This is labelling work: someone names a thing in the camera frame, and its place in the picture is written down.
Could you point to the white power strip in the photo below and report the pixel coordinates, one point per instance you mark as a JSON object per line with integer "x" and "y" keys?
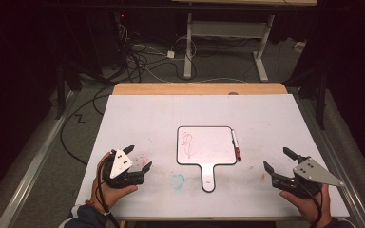
{"x": 299, "y": 46}

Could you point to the white power adapter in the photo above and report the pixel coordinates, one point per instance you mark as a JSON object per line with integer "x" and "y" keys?
{"x": 170, "y": 54}

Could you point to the wooden table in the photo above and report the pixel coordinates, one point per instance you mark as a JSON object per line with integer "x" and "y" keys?
{"x": 199, "y": 89}

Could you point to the black stand leg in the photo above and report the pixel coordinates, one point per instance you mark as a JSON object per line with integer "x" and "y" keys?
{"x": 322, "y": 101}
{"x": 60, "y": 91}

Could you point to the white frame desk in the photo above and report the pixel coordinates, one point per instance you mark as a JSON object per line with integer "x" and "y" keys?
{"x": 228, "y": 29}

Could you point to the person's right hand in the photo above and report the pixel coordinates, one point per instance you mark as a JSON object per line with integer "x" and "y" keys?
{"x": 312, "y": 209}

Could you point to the metal floor rail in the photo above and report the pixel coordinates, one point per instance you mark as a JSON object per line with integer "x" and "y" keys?
{"x": 339, "y": 158}
{"x": 34, "y": 164}

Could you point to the white marker pen red cap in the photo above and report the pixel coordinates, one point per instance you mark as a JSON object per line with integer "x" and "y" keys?
{"x": 235, "y": 145}

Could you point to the white paddle whiteboard black rim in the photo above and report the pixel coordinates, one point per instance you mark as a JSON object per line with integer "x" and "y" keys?
{"x": 207, "y": 144}

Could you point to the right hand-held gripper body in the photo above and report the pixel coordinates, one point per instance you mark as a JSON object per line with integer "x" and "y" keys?
{"x": 313, "y": 172}

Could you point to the person's left hand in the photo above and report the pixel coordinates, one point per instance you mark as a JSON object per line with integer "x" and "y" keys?
{"x": 107, "y": 193}

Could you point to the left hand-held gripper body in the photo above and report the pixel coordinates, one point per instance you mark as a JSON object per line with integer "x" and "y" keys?
{"x": 120, "y": 163}

